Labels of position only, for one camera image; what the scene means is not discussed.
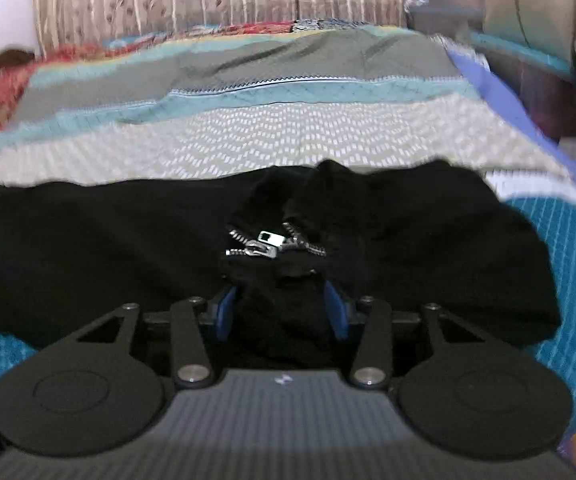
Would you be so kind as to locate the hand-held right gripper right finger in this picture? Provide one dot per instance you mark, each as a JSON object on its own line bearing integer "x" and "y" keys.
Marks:
{"x": 335, "y": 310}

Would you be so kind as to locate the beige cloth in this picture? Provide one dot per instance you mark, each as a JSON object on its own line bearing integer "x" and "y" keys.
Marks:
{"x": 533, "y": 0}

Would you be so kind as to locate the blue grey patterned bedspread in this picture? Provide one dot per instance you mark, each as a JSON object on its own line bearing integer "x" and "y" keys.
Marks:
{"x": 268, "y": 130}

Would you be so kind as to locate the purple bed sheet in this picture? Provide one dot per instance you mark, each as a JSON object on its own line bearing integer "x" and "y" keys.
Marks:
{"x": 498, "y": 90}

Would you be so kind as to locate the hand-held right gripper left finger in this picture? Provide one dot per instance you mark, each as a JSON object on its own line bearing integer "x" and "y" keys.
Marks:
{"x": 225, "y": 312}

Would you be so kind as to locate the black zip-up jacket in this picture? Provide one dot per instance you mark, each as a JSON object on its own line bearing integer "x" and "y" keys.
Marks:
{"x": 118, "y": 245}

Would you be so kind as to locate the wooden table with blue edge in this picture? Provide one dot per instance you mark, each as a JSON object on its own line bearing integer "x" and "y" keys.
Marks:
{"x": 543, "y": 75}

